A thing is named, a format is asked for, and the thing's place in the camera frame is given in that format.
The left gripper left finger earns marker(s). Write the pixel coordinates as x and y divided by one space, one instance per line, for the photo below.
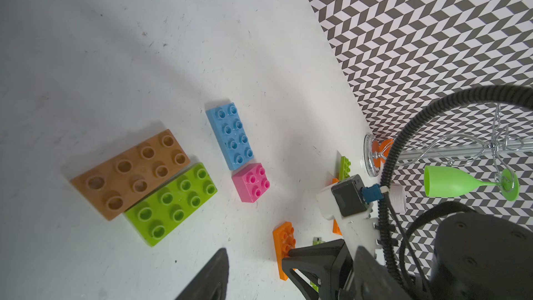
211 282

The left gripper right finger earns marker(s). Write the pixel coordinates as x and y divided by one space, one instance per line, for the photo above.
372 281

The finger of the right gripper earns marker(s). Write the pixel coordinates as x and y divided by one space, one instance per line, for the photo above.
320 271

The orange lego brick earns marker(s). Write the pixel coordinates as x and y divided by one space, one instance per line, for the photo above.
336 228
284 241

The green lego brick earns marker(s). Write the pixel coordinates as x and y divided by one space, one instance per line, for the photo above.
317 240
345 168

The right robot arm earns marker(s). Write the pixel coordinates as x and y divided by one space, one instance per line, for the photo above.
476 256

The green lego plate far left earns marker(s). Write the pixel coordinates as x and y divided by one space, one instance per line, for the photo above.
157 215

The pink flat lego square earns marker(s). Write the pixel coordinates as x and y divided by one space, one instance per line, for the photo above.
251 182

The tan lego brick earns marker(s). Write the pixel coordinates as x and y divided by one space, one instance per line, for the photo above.
119 183

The blue lego plate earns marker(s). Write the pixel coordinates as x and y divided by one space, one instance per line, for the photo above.
230 134

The grey cup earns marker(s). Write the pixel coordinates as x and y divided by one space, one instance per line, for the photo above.
397 196

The green plastic wine glass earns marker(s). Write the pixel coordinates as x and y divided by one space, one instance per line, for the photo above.
450 182

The orange plastic bowl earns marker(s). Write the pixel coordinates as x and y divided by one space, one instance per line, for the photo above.
380 152

